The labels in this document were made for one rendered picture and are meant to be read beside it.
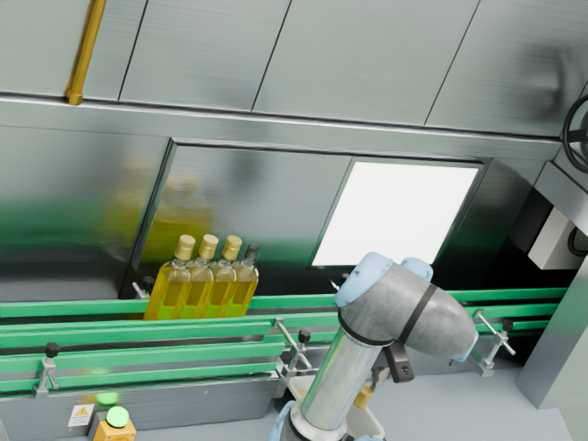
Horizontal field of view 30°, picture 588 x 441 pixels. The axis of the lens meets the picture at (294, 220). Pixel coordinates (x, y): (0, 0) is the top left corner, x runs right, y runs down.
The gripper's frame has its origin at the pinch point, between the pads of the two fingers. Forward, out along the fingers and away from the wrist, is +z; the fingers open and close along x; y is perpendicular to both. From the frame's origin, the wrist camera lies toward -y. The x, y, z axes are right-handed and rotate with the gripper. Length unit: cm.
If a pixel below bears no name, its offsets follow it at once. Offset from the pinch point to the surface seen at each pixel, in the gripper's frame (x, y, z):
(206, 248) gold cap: 38, 25, -22
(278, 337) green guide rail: 11.8, 22.1, 1.7
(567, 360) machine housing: -71, 6, 0
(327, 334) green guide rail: -2.6, 22.5, 1.8
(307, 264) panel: -1.4, 38.7, -7.5
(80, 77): 71, 38, -54
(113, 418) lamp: 59, 5, 7
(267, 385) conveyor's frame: 18.9, 10.6, 6.1
